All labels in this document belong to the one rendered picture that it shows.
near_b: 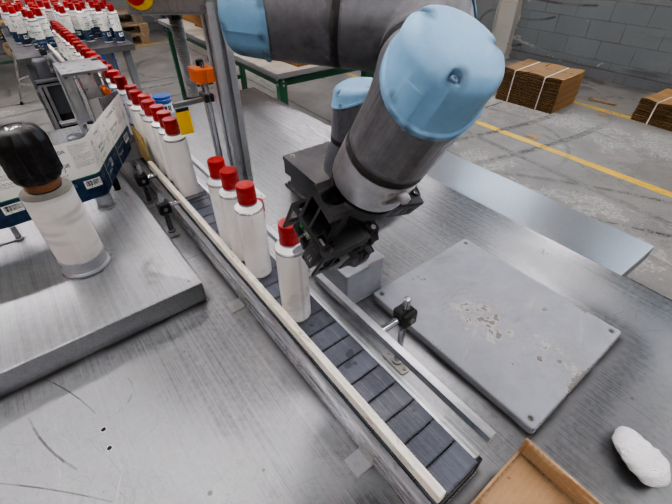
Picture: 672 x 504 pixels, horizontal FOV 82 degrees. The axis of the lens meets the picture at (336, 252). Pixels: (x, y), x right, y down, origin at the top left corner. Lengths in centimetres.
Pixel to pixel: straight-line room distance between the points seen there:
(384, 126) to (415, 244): 70
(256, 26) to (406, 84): 17
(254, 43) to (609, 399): 73
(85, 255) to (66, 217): 9
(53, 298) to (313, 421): 55
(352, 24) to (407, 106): 12
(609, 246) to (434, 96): 94
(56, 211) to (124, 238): 20
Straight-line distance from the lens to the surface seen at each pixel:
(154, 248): 95
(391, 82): 27
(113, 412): 76
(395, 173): 31
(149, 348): 81
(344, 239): 41
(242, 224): 72
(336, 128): 100
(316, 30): 37
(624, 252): 115
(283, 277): 63
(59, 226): 87
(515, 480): 67
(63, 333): 84
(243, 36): 39
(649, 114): 485
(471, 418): 54
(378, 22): 36
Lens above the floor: 142
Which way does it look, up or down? 40 degrees down
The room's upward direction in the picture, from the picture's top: straight up
